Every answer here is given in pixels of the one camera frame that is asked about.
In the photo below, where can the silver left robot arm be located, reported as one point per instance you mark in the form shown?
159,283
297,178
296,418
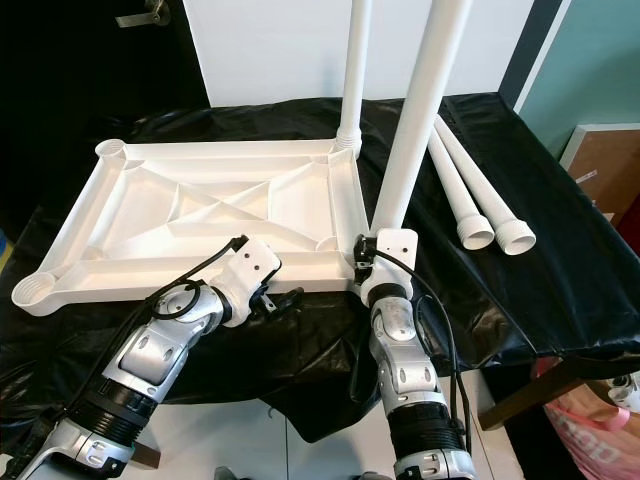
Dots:
150,360

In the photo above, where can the white plastic table leg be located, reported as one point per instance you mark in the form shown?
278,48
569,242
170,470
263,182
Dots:
420,110
355,70
460,195
495,195

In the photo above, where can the white panel with cardboard face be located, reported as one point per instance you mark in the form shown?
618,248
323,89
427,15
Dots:
605,170

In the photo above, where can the brown wooden table leg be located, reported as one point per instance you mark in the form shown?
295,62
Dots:
560,392
145,454

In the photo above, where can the black plastic table cover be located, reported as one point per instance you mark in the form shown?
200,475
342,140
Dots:
560,300

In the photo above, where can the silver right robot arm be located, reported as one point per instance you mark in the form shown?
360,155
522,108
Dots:
410,380

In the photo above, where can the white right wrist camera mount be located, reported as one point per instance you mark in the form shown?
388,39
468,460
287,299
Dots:
390,250

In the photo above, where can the grey left robot foot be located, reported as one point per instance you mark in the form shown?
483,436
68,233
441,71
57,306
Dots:
230,475

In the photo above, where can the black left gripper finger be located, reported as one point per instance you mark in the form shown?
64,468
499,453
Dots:
290,296

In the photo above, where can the white plastic children table top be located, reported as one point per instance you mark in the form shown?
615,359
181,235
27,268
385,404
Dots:
120,230

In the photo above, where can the pink plastic bag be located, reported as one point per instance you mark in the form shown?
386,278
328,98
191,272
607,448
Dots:
600,435

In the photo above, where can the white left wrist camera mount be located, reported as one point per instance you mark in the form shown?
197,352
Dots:
250,270

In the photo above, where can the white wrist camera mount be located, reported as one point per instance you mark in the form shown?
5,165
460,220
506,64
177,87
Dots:
390,250
250,270

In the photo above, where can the black door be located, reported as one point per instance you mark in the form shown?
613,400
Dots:
60,100

